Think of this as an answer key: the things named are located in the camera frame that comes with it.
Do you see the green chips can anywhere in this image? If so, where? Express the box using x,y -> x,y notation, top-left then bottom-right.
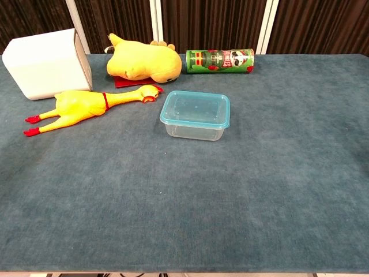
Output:
185,48 -> 255,74

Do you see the yellow rubber chicken toy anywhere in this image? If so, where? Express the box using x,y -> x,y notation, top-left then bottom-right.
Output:
23,84 -> 164,137

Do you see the white partition frame post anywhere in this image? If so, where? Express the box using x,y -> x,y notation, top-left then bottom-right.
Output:
65,0 -> 92,55
255,0 -> 280,55
149,0 -> 164,48

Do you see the white rectangular box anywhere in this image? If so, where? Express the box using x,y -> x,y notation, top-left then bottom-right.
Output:
2,28 -> 93,101

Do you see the yellow plush toy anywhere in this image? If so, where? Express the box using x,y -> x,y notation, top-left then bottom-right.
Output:
106,33 -> 183,84

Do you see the teal table cover cloth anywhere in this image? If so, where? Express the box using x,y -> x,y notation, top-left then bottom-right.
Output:
0,53 -> 369,274

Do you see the blue container lid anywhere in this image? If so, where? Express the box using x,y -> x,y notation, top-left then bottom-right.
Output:
159,90 -> 231,130

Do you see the clear plastic container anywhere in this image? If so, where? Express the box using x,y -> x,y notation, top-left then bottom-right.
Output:
160,117 -> 228,142

